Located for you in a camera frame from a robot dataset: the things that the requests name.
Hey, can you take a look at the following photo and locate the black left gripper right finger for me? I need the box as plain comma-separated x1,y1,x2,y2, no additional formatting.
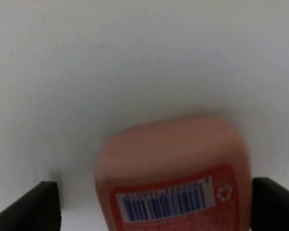
250,177,289,231

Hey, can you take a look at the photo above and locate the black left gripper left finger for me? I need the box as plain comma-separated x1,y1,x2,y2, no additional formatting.
0,181,62,231

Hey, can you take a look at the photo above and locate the pink lotion bottle white cap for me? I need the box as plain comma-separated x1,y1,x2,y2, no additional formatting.
95,116,252,231

